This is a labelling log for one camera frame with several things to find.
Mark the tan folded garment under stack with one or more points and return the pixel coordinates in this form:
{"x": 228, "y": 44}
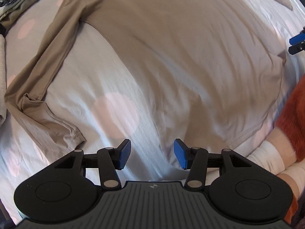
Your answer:
{"x": 10, "y": 14}

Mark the orange fluffy sleeve forearm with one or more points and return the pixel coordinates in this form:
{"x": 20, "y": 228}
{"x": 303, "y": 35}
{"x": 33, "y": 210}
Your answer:
{"x": 291, "y": 122}

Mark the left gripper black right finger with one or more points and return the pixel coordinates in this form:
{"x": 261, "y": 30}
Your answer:
{"x": 235, "y": 187}

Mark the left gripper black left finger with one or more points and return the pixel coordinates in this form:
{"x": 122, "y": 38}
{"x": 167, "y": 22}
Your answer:
{"x": 72, "y": 185}

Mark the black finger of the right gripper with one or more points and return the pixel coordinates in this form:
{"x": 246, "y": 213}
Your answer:
{"x": 298, "y": 38}
{"x": 294, "y": 49}

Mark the polka dot bed sheet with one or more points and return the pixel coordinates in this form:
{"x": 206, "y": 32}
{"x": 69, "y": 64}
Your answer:
{"x": 93, "y": 90}

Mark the beige long-sleeve shirt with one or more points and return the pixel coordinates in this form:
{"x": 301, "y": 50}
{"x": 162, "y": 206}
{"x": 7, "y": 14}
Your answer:
{"x": 209, "y": 70}

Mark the white bandaged leg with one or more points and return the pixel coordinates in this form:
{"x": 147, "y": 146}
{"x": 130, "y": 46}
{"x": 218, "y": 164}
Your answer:
{"x": 277, "y": 156}

